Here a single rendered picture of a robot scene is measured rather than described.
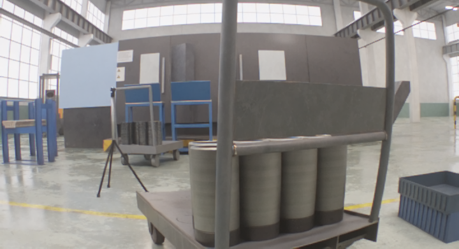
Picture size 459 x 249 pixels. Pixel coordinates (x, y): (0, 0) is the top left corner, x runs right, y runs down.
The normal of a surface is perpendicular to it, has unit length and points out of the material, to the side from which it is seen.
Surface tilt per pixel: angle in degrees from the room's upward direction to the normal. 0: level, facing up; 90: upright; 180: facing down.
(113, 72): 86
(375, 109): 98
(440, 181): 90
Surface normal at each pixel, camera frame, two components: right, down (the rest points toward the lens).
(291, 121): 0.41, 0.15
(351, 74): 0.04, -0.04
